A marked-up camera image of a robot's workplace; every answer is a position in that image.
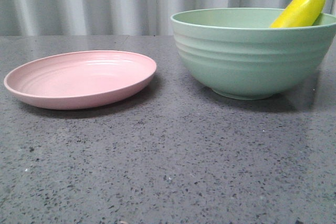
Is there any yellow plastic banana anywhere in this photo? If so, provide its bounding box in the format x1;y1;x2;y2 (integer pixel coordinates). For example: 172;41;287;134
270;0;326;28

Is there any green ribbed bowl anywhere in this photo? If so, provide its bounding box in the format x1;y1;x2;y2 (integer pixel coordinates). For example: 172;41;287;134
171;8;335;100

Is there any pink plate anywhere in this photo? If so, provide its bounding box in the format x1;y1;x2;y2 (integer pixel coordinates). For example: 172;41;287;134
4;50;157;110

